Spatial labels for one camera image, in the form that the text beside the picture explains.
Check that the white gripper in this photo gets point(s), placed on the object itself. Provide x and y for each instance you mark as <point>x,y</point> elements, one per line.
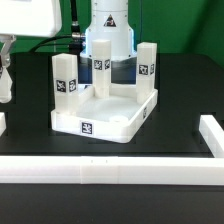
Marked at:
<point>39,18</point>

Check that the white desk top tray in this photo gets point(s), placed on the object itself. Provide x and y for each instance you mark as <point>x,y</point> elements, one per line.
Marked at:
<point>116,118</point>

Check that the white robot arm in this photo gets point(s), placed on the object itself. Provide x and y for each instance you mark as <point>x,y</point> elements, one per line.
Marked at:
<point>109,21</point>

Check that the white front obstacle rail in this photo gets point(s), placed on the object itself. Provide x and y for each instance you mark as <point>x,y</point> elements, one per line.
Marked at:
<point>111,170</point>

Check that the white obstacle rail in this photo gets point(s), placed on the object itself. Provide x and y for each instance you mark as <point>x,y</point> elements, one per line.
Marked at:
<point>213,134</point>
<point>111,170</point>

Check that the white right obstacle rail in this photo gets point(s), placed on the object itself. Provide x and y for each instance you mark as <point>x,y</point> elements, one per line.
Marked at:
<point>213,134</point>

